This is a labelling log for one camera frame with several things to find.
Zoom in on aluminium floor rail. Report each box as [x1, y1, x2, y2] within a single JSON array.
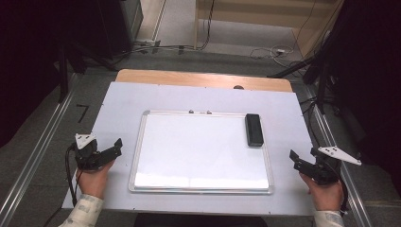
[[303, 84, 375, 227], [0, 73, 79, 223]]

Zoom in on black cabinet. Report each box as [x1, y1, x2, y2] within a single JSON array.
[[94, 0, 145, 61]]

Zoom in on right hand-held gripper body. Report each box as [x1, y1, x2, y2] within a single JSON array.
[[309, 145, 363, 186]]

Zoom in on white floor cable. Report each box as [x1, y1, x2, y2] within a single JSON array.
[[249, 44, 296, 68]]

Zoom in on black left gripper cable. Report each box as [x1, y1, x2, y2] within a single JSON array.
[[63, 144, 79, 208]]

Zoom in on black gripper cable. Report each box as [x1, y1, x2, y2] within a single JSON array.
[[337, 176, 350, 216], [63, 144, 79, 208]]

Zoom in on wooden table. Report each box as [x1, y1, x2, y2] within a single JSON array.
[[114, 68, 294, 94]]

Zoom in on black cable beside rail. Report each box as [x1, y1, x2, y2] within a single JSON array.
[[298, 96, 320, 149]]

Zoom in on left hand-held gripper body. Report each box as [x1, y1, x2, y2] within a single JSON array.
[[74, 132, 107, 171]]

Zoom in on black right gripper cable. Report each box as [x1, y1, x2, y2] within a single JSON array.
[[337, 176, 350, 216]]

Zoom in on person's right hand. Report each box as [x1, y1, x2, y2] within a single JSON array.
[[299, 172, 345, 212]]

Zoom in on white framed whiteboard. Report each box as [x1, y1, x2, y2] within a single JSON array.
[[128, 109, 275, 196]]

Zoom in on black tripod stand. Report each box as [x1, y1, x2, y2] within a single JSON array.
[[267, 18, 348, 115]]

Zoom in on black floor cables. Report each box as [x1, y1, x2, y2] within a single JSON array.
[[110, 0, 217, 64]]

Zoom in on black whiteboard eraser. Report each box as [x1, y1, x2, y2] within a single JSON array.
[[244, 113, 265, 148]]

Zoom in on person's left hand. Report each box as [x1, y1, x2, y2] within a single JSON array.
[[75, 159, 115, 200]]

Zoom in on grey power strip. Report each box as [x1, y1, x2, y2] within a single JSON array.
[[134, 38, 162, 54]]

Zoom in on large white table sheet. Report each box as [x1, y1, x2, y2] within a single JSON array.
[[61, 81, 337, 218]]

